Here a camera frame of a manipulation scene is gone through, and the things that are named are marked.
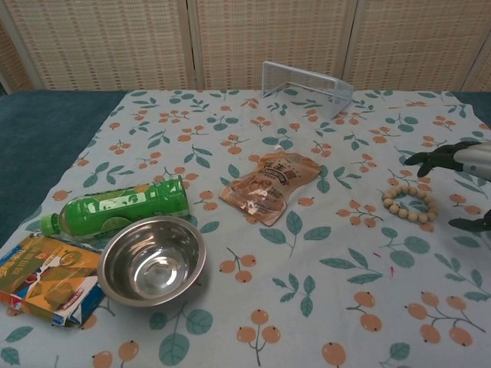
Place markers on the teal table cover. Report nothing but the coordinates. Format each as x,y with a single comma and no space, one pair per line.
42,134

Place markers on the floral leaf print tablecloth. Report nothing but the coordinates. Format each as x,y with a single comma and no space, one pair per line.
307,291

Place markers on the stainless steel bowl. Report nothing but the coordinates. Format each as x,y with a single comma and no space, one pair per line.
153,260

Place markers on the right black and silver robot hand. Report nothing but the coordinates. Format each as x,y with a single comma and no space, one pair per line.
473,157

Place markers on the woven bamboo folding screen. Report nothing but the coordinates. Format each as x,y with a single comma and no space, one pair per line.
115,42

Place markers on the brown spouted snack pouch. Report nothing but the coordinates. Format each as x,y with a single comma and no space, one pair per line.
264,188

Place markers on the white mesh metal rack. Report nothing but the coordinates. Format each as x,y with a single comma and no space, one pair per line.
341,94

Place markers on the yellow and blue snack box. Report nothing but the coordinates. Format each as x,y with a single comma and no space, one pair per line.
42,276

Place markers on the green plastic drink bottle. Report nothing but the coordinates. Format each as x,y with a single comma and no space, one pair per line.
115,211

